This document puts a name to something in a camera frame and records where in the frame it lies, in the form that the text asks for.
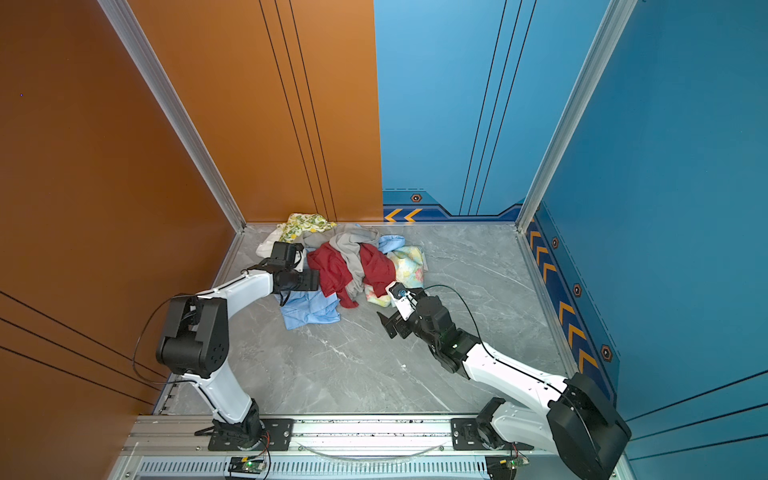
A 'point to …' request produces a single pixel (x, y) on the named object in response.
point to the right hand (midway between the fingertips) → (390, 301)
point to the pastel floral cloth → (410, 266)
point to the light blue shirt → (310, 307)
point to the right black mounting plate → (466, 435)
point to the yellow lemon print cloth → (292, 228)
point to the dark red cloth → (379, 271)
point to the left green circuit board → (246, 464)
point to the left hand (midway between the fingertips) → (308, 277)
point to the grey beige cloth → (346, 240)
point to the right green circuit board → (517, 462)
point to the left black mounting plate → (278, 434)
